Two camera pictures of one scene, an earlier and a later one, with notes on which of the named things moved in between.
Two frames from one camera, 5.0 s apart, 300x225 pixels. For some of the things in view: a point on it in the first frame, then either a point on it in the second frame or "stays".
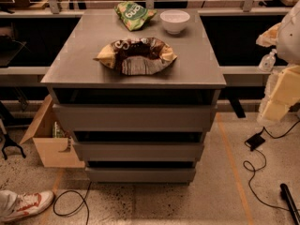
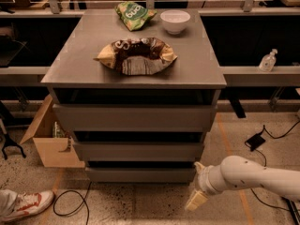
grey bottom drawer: [141, 174] stays
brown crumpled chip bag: [137, 56] stays
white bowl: [174, 21] stays
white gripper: [291, 41] -> [203, 179]
